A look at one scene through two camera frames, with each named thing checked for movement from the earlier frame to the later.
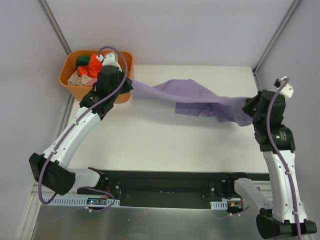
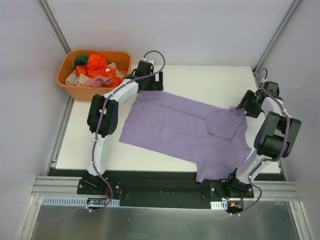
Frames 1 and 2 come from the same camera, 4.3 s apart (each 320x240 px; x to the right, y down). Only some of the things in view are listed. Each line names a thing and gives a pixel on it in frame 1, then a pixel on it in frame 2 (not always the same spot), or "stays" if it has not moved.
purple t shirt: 198,100 to 212,141
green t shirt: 82,61 stays
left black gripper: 126,83 to 155,81
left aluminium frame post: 48,14 stays
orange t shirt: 93,69 stays
